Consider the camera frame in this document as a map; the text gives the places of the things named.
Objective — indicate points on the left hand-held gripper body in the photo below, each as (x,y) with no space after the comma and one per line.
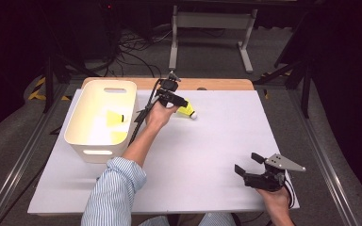
(168,86)

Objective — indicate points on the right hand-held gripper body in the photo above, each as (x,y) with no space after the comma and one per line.
(265,180)

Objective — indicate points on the white plastic storage bin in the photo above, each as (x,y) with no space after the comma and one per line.
(88,125)

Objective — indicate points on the person's left hand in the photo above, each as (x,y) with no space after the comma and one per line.
(158,116)

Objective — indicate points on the person's right hand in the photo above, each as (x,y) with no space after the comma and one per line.
(278,207)

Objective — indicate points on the wooden table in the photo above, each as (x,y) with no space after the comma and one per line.
(213,84)

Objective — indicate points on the white board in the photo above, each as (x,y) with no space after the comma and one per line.
(201,163)

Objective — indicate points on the black tripod stand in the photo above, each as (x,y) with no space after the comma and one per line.
(305,94)
(48,84)

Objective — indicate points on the person's striped shirt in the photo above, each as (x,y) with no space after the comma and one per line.
(113,194)

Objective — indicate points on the yellow black floor tape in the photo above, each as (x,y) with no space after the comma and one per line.
(34,94)

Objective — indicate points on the aluminium floor rail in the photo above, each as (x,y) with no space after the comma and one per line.
(19,163)
(323,163)

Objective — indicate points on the white metal stand frame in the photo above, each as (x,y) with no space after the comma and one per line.
(213,20)

